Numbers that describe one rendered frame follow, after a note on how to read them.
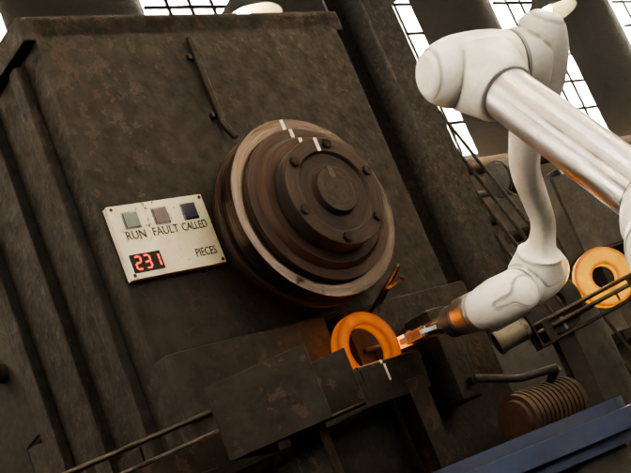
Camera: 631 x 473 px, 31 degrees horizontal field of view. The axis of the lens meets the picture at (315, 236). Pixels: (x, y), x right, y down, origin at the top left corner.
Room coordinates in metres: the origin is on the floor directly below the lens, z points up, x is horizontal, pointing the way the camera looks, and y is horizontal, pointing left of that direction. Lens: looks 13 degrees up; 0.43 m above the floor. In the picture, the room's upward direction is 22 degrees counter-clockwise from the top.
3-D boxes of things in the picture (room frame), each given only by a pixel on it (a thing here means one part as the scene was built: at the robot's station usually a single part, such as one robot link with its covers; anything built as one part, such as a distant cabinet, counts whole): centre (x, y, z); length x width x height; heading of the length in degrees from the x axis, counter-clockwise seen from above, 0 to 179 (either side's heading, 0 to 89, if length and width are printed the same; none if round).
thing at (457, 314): (2.53, -0.25, 0.72); 0.09 x 0.06 x 0.09; 132
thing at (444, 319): (2.58, -0.21, 0.73); 0.09 x 0.08 x 0.07; 42
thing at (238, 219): (2.63, -0.01, 1.11); 0.47 x 0.06 x 0.47; 132
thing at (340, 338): (2.63, -0.01, 0.75); 0.18 x 0.03 x 0.18; 131
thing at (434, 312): (2.80, -0.17, 0.68); 0.11 x 0.08 x 0.24; 42
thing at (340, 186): (2.56, -0.07, 1.11); 0.28 x 0.06 x 0.28; 132
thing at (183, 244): (2.49, 0.32, 1.15); 0.26 x 0.02 x 0.18; 132
